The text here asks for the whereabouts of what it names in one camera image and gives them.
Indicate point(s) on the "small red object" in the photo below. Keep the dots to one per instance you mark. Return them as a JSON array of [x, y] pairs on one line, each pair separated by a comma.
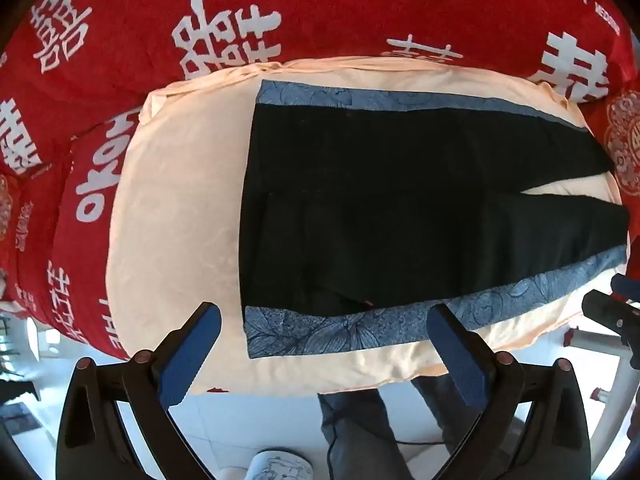
[[573, 337], [600, 395]]

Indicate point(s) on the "dark furniture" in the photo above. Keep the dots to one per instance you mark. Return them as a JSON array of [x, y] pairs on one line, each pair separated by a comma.
[[17, 389]]

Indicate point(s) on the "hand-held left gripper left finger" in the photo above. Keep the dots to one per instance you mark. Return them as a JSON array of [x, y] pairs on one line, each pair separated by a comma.
[[192, 350]]

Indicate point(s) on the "black pants with blue trim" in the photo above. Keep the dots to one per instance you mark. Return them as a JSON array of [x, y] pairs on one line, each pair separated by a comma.
[[375, 185]]

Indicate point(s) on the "person's leg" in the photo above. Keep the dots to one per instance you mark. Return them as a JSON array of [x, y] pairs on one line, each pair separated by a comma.
[[355, 425]]

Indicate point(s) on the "dark floor mat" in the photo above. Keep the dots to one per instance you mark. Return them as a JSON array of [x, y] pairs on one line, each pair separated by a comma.
[[17, 417]]

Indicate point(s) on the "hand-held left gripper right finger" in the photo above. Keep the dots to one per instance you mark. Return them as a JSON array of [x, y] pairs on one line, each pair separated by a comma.
[[457, 355]]

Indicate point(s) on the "red printed blanket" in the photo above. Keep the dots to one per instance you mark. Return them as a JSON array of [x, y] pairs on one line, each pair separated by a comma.
[[150, 10]]

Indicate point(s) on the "cream cloth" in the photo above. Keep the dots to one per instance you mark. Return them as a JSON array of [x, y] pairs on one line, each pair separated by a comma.
[[185, 210]]

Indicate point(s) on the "white furniture frame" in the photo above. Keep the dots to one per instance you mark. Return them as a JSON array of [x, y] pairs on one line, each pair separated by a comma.
[[625, 375]]

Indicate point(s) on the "white patterned slipper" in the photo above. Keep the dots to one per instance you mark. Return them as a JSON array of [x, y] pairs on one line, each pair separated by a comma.
[[280, 466]]

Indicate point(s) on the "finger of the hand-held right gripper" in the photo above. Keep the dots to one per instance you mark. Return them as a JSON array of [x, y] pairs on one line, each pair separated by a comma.
[[605, 307]]

